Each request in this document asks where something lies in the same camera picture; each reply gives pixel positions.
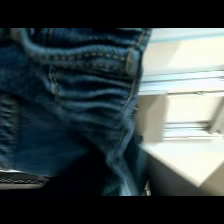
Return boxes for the blue jeans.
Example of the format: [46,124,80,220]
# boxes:
[0,28,153,197]

